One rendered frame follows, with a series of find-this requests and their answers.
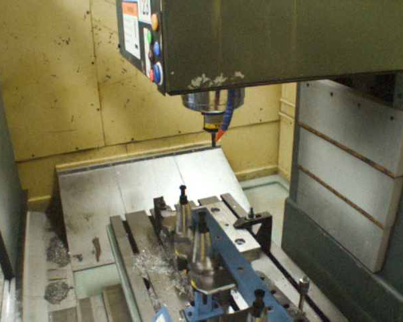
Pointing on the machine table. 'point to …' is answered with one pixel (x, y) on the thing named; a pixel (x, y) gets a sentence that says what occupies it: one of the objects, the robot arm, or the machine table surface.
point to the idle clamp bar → (283, 300)
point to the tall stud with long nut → (303, 291)
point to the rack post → (200, 312)
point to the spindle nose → (212, 100)
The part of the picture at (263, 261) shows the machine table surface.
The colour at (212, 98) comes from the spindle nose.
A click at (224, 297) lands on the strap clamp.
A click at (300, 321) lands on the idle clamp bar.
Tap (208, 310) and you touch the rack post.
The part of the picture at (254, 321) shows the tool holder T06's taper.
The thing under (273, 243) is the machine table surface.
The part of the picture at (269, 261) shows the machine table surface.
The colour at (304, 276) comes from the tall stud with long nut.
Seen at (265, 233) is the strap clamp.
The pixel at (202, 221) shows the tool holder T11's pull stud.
